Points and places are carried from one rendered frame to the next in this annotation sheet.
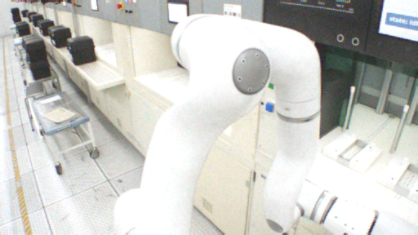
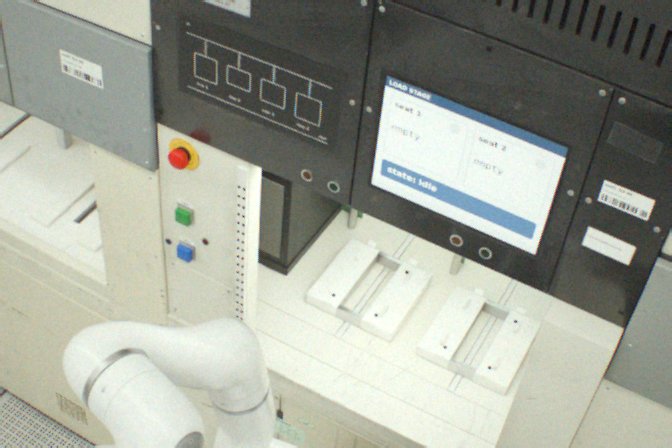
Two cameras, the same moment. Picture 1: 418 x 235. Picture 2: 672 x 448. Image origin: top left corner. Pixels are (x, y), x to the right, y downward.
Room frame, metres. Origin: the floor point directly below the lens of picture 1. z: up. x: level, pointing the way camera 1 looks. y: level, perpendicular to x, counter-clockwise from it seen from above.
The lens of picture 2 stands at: (-0.29, 0.10, 2.49)
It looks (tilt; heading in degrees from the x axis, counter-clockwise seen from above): 44 degrees down; 333
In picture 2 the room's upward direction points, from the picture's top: 6 degrees clockwise
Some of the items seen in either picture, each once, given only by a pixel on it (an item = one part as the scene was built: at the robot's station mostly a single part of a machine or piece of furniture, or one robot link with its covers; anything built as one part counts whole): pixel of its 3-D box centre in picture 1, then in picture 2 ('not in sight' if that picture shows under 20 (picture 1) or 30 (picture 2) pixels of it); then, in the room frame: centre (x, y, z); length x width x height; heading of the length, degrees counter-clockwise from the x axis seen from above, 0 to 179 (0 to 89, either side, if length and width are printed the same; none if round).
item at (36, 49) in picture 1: (35, 49); not in sight; (3.47, 2.37, 0.85); 0.30 x 0.28 x 0.26; 37
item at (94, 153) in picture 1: (64, 126); not in sight; (2.39, 1.54, 0.24); 0.97 x 0.52 x 0.48; 41
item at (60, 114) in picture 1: (59, 114); not in sight; (2.23, 1.45, 0.47); 0.31 x 0.23 x 0.02; 59
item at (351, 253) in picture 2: (353, 151); (370, 286); (0.96, -0.65, 0.89); 0.22 x 0.21 x 0.04; 128
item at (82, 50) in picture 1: (81, 50); not in sight; (2.86, 1.38, 0.93); 0.30 x 0.28 x 0.26; 35
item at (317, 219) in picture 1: (324, 207); not in sight; (0.45, -0.28, 1.09); 0.09 x 0.03 x 0.08; 136
